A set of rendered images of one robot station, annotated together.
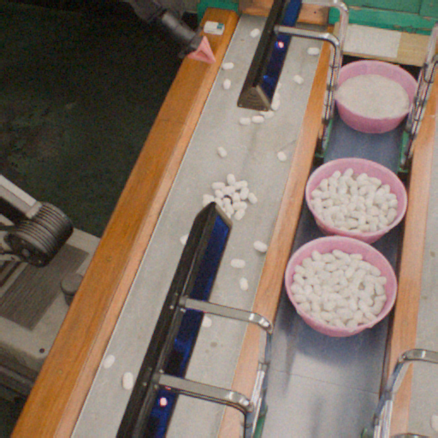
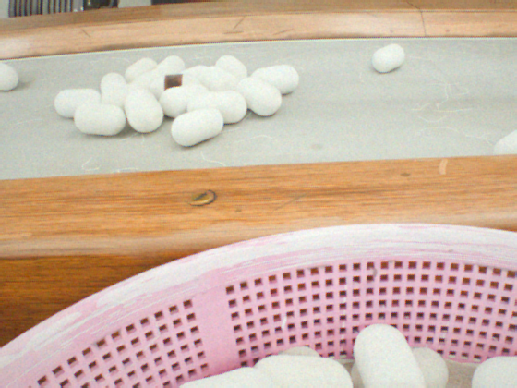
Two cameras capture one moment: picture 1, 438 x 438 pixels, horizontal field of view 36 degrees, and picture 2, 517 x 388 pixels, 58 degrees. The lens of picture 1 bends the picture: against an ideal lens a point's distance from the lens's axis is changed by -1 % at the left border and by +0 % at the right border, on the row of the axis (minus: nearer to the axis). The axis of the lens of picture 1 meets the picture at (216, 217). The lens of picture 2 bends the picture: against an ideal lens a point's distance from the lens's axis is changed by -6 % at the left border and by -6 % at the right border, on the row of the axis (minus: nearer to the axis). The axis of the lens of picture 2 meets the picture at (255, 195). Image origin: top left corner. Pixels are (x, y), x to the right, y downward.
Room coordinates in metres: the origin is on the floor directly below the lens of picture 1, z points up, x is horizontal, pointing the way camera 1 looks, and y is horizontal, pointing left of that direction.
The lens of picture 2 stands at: (1.14, -0.36, 0.86)
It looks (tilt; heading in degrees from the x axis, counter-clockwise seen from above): 32 degrees down; 73
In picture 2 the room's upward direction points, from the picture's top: 2 degrees counter-clockwise
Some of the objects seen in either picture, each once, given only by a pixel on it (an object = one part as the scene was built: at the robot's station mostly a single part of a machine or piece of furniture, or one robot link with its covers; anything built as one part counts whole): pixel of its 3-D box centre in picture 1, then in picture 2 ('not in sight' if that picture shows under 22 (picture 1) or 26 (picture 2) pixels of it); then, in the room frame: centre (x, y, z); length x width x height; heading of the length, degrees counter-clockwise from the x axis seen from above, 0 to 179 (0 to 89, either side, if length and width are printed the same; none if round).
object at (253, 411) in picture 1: (213, 400); not in sight; (0.55, 0.01, 0.90); 0.20 x 0.19 x 0.45; 164
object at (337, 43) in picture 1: (303, 80); not in sight; (1.48, -0.25, 0.90); 0.20 x 0.19 x 0.45; 164
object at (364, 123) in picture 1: (372, 99); not in sight; (1.60, -0.49, 0.72); 0.27 x 0.27 x 0.10
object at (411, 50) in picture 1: (382, 44); not in sight; (1.81, -0.55, 0.77); 0.33 x 0.15 x 0.01; 74
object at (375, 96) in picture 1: (371, 102); not in sight; (1.60, -0.49, 0.71); 0.22 x 0.22 x 0.06
